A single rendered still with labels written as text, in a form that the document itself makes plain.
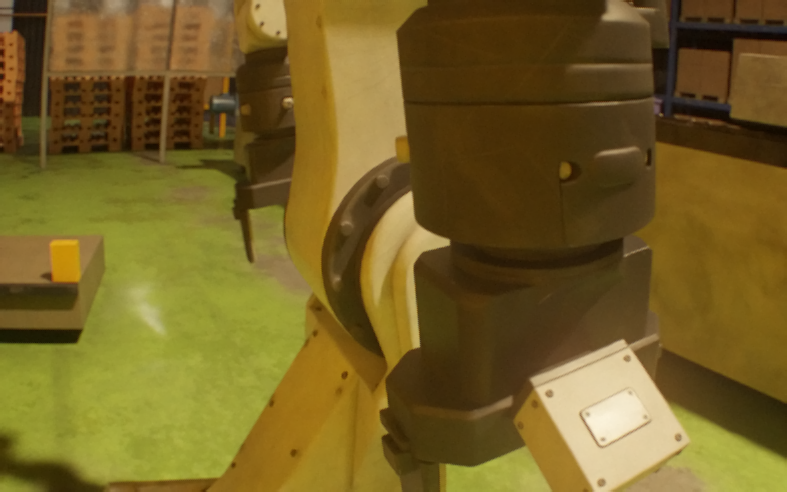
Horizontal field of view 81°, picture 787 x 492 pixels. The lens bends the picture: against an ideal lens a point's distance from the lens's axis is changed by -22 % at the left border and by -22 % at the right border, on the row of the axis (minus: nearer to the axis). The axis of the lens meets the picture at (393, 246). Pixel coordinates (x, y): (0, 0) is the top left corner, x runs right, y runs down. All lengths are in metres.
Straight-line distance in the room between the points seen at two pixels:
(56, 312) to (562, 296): 1.56
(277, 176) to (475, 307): 0.44
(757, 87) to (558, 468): 1.54
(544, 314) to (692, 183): 1.54
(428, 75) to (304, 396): 0.32
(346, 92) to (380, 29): 0.05
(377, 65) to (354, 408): 0.23
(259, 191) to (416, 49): 0.43
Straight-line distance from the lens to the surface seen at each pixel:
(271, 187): 0.59
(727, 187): 1.67
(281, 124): 0.57
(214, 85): 9.40
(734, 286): 1.67
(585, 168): 0.16
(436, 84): 0.17
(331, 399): 0.41
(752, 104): 1.66
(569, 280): 0.18
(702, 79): 11.77
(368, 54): 0.35
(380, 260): 0.33
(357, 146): 0.35
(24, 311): 1.70
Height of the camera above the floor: 0.71
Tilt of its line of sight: 14 degrees down
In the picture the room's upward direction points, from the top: 5 degrees clockwise
